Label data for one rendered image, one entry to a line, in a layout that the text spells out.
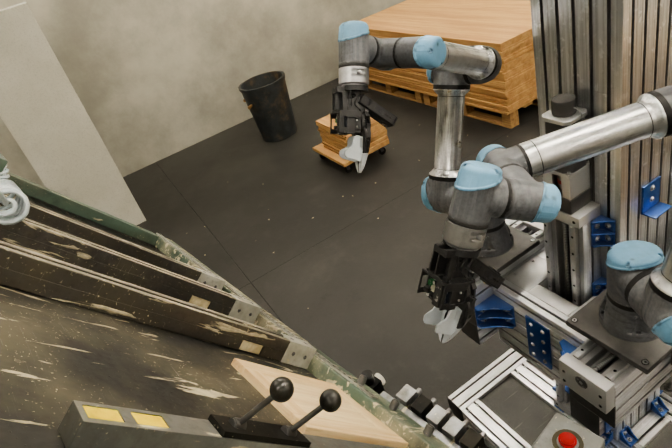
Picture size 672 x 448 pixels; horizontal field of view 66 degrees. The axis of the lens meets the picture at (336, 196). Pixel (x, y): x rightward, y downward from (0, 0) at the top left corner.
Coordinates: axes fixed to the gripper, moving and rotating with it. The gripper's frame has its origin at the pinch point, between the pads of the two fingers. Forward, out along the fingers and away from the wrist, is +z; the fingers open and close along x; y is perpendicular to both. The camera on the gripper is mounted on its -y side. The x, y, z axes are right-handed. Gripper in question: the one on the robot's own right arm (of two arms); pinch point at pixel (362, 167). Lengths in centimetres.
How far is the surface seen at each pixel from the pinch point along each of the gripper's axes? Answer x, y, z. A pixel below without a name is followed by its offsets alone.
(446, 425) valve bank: -9, -30, 75
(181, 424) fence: 43, 46, 38
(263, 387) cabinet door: 2, 26, 51
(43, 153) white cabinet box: -366, 139, -16
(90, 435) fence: 51, 57, 33
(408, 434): 0, -13, 71
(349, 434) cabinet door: 11, 8, 61
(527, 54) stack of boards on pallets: -240, -246, -96
